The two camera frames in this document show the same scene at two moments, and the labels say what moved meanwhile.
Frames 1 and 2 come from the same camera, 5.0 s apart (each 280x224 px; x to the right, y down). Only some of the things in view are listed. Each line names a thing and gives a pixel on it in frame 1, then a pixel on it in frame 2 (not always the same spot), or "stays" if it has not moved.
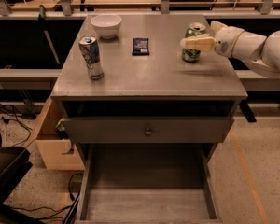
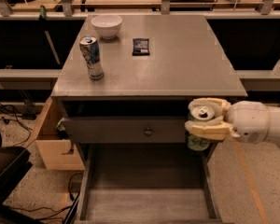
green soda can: x=194 y=29 to x=199 y=113
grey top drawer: x=148 y=130 stays
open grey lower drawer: x=148 y=184 stays
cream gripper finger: x=217 y=26 to x=220 y=106
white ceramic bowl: x=106 y=25 stays
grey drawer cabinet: x=151 y=101 stays
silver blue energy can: x=90 y=50 stays
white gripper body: x=227 y=41 to x=248 y=120
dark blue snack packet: x=140 y=47 stays
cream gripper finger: x=199 y=43 to x=215 y=128
